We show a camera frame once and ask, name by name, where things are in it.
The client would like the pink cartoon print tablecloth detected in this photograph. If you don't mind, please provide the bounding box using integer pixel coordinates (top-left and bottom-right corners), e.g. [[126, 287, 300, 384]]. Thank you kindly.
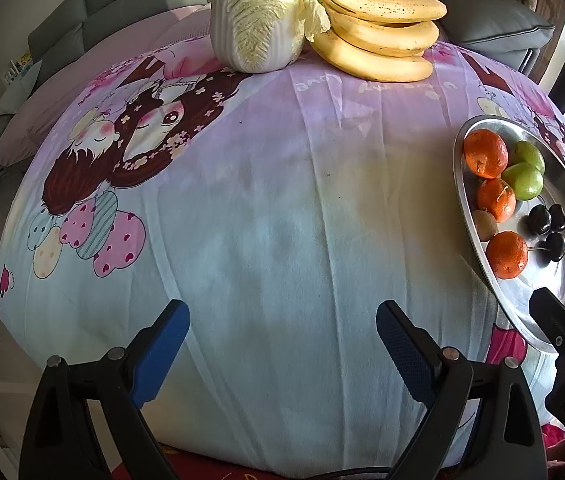
[[0, 37, 565, 477]]

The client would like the stainless steel round bowl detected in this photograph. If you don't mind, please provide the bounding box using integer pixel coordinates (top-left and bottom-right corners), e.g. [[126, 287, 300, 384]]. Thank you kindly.
[[452, 115, 565, 353]]

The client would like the white napa cabbage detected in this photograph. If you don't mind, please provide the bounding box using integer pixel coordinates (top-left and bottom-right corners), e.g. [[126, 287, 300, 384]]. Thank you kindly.
[[210, 0, 330, 74]]

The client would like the grey sofa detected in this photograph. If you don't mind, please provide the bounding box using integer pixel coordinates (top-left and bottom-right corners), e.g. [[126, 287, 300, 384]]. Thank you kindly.
[[0, 0, 209, 167]]

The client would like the grey leather cushion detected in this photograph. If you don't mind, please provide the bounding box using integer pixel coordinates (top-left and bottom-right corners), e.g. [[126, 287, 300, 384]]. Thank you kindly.
[[439, 0, 555, 74]]

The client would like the dark cherry without stem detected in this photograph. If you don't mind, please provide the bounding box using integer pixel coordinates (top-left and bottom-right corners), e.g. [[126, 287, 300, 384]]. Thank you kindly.
[[527, 204, 551, 236]]

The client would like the yellow banana bunch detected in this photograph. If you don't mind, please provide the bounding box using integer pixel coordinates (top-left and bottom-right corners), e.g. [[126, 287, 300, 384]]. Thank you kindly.
[[311, 0, 447, 84]]

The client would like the dark cherry long stem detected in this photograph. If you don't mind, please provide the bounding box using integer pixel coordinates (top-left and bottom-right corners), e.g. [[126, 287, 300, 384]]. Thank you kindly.
[[528, 232, 565, 264]]

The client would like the green jujube in bowl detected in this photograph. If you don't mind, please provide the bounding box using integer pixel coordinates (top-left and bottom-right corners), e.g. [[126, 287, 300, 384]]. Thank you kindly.
[[509, 141, 545, 174]]

